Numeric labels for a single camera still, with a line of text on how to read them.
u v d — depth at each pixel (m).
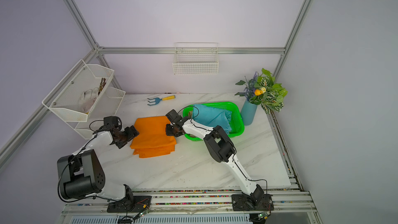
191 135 0.71
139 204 0.73
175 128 0.76
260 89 0.73
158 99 1.19
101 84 0.81
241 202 0.73
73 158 0.46
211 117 0.99
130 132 0.83
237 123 0.95
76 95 0.77
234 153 0.63
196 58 0.96
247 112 0.94
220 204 0.75
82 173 0.44
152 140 0.92
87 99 0.78
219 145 0.60
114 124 0.71
